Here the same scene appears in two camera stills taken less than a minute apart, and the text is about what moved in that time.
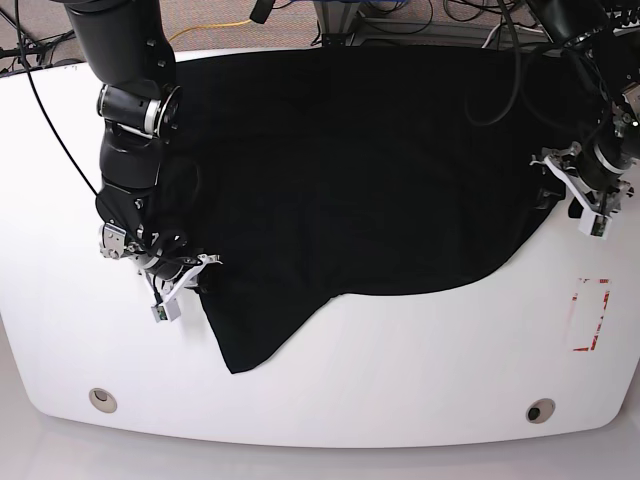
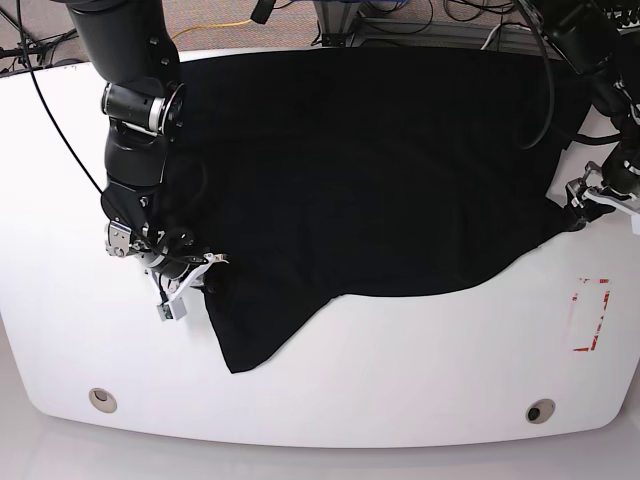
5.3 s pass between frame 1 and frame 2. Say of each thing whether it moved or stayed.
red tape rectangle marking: stayed
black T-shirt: stayed
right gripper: moved
